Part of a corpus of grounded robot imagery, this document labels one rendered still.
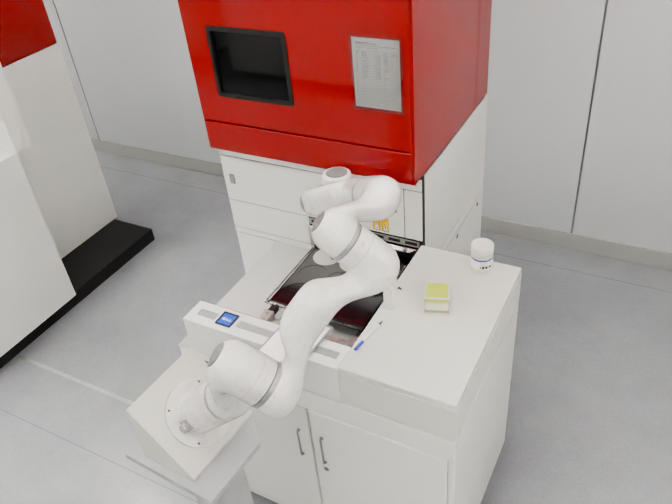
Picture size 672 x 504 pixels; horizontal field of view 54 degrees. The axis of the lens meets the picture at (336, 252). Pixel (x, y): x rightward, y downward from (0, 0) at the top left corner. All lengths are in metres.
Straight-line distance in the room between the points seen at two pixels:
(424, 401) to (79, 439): 1.88
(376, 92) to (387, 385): 0.85
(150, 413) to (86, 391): 1.61
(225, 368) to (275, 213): 1.13
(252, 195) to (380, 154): 0.65
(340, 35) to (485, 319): 0.93
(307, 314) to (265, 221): 1.16
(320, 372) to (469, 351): 0.43
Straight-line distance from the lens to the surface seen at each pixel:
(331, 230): 1.42
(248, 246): 2.74
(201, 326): 2.10
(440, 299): 1.96
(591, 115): 3.55
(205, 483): 1.88
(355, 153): 2.14
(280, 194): 2.47
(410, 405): 1.84
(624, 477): 2.93
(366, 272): 1.47
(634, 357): 3.37
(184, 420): 1.86
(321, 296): 1.47
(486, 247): 2.12
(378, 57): 1.96
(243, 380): 1.52
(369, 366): 1.86
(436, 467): 2.00
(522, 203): 3.87
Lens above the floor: 2.32
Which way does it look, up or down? 36 degrees down
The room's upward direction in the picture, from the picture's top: 6 degrees counter-clockwise
